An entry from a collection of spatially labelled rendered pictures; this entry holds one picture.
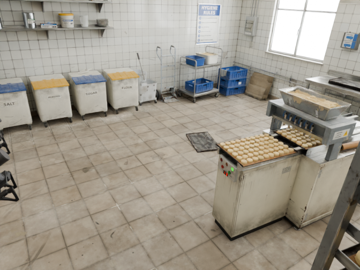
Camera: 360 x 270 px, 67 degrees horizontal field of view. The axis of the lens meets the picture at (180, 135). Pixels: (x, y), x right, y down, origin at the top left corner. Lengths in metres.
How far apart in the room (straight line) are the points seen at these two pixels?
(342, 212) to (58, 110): 4.75
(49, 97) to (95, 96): 0.76
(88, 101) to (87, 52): 1.01
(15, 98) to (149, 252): 3.32
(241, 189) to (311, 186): 0.69
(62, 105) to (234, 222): 3.58
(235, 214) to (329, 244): 1.79
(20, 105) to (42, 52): 1.07
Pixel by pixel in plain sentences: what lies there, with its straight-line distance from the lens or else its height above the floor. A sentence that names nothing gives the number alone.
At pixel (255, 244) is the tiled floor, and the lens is 2.88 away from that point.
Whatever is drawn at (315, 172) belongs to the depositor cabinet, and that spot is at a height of 0.74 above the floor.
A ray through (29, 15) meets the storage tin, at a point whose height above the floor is 1.75.
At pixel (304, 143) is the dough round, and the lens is 2.77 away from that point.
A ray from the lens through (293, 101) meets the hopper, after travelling 2.76.
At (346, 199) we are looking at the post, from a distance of 0.73.
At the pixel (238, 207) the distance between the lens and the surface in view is 2.51.
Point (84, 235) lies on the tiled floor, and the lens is 2.92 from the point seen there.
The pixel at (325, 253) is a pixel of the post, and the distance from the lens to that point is 0.83.
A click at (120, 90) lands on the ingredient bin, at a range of 5.29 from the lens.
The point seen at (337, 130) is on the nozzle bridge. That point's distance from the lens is 2.58.
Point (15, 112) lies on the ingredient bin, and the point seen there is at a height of 0.36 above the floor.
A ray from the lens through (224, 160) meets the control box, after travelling 2.38.
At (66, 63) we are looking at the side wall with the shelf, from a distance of 5.59.
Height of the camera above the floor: 2.07
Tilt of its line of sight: 27 degrees down
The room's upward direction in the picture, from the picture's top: 2 degrees clockwise
